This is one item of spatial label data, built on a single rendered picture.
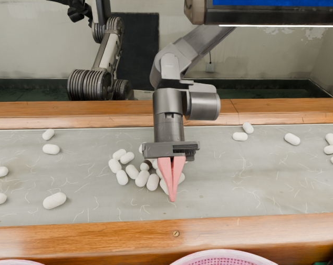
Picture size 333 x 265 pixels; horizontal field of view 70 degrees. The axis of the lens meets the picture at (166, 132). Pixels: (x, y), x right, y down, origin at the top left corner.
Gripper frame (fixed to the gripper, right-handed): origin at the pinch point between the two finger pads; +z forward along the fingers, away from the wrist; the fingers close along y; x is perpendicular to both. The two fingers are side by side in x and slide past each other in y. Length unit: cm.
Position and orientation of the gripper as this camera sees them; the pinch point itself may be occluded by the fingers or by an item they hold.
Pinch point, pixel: (172, 196)
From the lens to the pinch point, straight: 43.5
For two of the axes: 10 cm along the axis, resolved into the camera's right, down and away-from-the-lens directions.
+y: 10.0, -0.3, 0.8
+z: 0.5, 9.6, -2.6
